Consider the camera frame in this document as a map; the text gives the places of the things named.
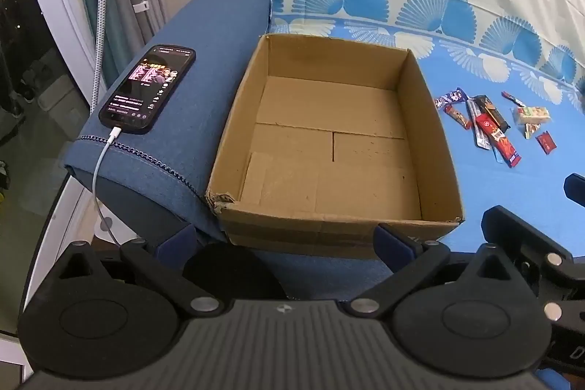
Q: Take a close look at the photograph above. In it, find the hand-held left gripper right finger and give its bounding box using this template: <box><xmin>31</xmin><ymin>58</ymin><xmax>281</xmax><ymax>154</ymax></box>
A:
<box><xmin>345</xmin><ymin>222</ymin><xmax>527</xmax><ymax>320</ymax></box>

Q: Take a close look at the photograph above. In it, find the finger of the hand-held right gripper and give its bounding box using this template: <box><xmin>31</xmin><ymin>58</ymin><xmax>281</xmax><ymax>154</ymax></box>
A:
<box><xmin>563</xmin><ymin>173</ymin><xmax>585</xmax><ymax>205</ymax></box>
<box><xmin>483</xmin><ymin>206</ymin><xmax>573</xmax><ymax>276</ymax></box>

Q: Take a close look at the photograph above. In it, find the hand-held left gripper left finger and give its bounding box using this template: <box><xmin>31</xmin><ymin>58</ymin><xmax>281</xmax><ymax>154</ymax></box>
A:
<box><xmin>48</xmin><ymin>222</ymin><xmax>226</xmax><ymax>320</ymax></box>

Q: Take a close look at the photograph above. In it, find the small red square packet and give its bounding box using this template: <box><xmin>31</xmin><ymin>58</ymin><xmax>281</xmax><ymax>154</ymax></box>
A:
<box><xmin>535</xmin><ymin>133</ymin><xmax>558</xmax><ymax>154</ymax></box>

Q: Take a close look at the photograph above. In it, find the puffed rice bar green label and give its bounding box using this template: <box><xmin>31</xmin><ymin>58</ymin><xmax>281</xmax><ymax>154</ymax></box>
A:
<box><xmin>516</xmin><ymin>105</ymin><xmax>550</xmax><ymax>126</ymax></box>

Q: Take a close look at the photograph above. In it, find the red snack bar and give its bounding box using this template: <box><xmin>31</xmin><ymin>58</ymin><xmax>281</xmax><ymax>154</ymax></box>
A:
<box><xmin>475</xmin><ymin>113</ymin><xmax>522</xmax><ymax>168</ymax></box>

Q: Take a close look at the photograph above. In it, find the dark brown cracker packet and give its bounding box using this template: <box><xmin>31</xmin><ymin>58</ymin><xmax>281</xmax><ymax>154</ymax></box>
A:
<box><xmin>473</xmin><ymin>95</ymin><xmax>511</xmax><ymax>133</ymax></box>

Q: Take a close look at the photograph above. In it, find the clear red-ended snack packet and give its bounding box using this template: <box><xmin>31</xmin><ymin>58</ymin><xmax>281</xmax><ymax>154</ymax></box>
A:
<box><xmin>445</xmin><ymin>104</ymin><xmax>472</xmax><ymax>130</ymax></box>

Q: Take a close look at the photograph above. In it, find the purple snack packet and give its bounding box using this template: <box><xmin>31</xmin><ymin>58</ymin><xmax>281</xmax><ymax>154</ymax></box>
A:
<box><xmin>434</xmin><ymin>90</ymin><xmax>468</xmax><ymax>110</ymax></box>

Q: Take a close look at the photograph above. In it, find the cardboard box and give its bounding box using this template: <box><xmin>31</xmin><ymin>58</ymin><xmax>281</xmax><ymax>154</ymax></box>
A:
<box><xmin>205</xmin><ymin>33</ymin><xmax>466</xmax><ymax>260</ymax></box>

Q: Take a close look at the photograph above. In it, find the black smartphone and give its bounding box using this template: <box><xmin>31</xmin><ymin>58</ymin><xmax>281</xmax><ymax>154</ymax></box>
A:
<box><xmin>98</xmin><ymin>44</ymin><xmax>197</xmax><ymax>136</ymax></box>

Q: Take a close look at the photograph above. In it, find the blue fabric sofa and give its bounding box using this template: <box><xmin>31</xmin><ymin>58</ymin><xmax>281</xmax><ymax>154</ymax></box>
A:
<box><xmin>61</xmin><ymin>0</ymin><xmax>453</xmax><ymax>304</ymax></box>

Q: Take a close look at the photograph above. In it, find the white charging cable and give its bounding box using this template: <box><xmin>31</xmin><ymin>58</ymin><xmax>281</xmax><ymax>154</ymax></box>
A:
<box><xmin>91</xmin><ymin>126</ymin><xmax>124</xmax><ymax>245</ymax></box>

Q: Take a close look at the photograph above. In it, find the braided striped cable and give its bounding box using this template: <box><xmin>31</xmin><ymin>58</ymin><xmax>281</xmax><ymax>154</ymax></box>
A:
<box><xmin>90</xmin><ymin>0</ymin><xmax>113</xmax><ymax>110</ymax></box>

